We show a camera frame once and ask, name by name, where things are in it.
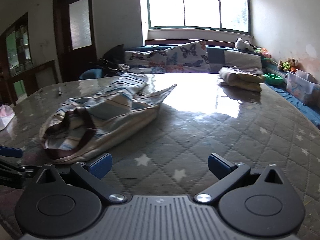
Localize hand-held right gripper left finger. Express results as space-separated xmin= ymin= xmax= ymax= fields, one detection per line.
xmin=34 ymin=152 xmax=127 ymax=204

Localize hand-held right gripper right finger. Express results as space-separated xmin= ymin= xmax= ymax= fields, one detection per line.
xmin=195 ymin=152 xmax=287 ymax=204

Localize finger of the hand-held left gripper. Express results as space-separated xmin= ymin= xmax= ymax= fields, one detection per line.
xmin=0 ymin=157 xmax=35 ymax=189
xmin=0 ymin=146 xmax=23 ymax=159

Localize blue beige striped garment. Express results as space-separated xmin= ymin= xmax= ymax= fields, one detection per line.
xmin=40 ymin=72 xmax=177 ymax=165

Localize white pink tissue pack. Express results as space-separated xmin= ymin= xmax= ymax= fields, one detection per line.
xmin=0 ymin=104 xmax=15 ymax=132

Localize grey quilted star table cover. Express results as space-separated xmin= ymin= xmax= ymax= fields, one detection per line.
xmin=0 ymin=73 xmax=320 ymax=240

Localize folded beige cloth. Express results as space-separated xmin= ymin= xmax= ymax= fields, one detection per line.
xmin=218 ymin=66 xmax=266 ymax=92

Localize blue chair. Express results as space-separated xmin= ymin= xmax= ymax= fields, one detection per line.
xmin=79 ymin=69 xmax=103 ymax=81

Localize dark wooden side table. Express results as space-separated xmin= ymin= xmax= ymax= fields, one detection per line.
xmin=31 ymin=59 xmax=57 ymax=90

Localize glass display cabinet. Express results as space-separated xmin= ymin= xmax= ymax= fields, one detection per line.
xmin=0 ymin=12 xmax=33 ymax=105

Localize green bowl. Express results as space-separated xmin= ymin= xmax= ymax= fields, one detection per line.
xmin=264 ymin=73 xmax=284 ymax=85

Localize grey cushion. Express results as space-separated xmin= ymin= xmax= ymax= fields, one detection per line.
xmin=223 ymin=49 xmax=263 ymax=74

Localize dark wooden glass door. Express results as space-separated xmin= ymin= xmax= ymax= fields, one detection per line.
xmin=53 ymin=0 xmax=97 ymax=83

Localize blue sofa bench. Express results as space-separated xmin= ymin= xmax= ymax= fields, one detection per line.
xmin=125 ymin=44 xmax=320 ymax=128

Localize black bag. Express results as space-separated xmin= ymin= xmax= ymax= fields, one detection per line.
xmin=96 ymin=44 xmax=125 ymax=77

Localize clear plastic storage box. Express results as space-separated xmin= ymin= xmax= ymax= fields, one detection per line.
xmin=285 ymin=69 xmax=320 ymax=103

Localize butterfly print pillow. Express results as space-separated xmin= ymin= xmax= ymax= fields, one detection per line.
xmin=166 ymin=40 xmax=212 ymax=73

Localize green pink toy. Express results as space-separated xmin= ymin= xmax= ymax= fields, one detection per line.
xmin=254 ymin=47 xmax=273 ymax=59

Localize brown green plush toy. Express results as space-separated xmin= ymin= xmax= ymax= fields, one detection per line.
xmin=277 ymin=58 xmax=299 ymax=73

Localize white plush toy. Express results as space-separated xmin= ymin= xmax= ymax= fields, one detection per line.
xmin=235 ymin=38 xmax=254 ymax=51

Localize green framed window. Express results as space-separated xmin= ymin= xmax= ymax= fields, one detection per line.
xmin=146 ymin=0 xmax=250 ymax=33

